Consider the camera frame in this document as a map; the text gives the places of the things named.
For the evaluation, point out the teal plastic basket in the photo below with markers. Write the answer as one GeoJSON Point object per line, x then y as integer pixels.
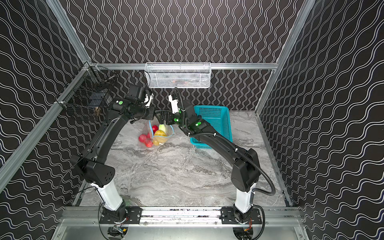
{"type": "Point", "coordinates": [218, 117]}

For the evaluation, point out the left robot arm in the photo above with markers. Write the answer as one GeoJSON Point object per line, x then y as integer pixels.
{"type": "Point", "coordinates": [91, 163]}

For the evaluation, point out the yellow lemon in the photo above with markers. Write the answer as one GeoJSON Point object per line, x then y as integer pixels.
{"type": "Point", "coordinates": [159, 138]}

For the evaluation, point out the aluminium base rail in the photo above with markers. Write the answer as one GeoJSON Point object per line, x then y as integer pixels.
{"type": "Point", "coordinates": [217, 217]}

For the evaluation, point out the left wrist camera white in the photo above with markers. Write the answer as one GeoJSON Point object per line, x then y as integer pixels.
{"type": "Point", "coordinates": [148, 100]}

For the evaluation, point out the clear zip top bag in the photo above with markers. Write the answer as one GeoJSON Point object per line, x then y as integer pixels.
{"type": "Point", "coordinates": [147, 130]}

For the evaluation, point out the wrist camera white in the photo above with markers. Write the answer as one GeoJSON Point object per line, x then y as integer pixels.
{"type": "Point", "coordinates": [148, 100]}
{"type": "Point", "coordinates": [174, 103]}

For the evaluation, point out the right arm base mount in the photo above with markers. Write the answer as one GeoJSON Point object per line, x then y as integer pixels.
{"type": "Point", "coordinates": [241, 216]}

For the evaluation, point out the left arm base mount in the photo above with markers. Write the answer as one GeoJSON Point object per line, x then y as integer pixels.
{"type": "Point", "coordinates": [120, 216]}

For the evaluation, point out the red tomato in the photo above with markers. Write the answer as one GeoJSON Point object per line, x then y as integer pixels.
{"type": "Point", "coordinates": [155, 128]}
{"type": "Point", "coordinates": [143, 138]}

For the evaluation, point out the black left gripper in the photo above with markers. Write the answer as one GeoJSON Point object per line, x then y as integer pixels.
{"type": "Point", "coordinates": [151, 112]}

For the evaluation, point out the clear wall-mounted basket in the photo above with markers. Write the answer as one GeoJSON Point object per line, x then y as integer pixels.
{"type": "Point", "coordinates": [186, 75]}

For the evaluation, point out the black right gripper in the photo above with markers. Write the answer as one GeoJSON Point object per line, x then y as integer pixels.
{"type": "Point", "coordinates": [173, 116]}

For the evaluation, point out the black wire wall basket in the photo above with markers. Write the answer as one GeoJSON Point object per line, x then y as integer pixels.
{"type": "Point", "coordinates": [94, 89]}

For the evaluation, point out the brass object in basket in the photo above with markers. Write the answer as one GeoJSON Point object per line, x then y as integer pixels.
{"type": "Point", "coordinates": [97, 112]}

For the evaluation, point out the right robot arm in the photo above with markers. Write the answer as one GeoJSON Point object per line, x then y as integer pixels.
{"type": "Point", "coordinates": [210, 125]}

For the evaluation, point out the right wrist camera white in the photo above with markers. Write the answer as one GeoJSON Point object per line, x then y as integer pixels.
{"type": "Point", "coordinates": [174, 103]}

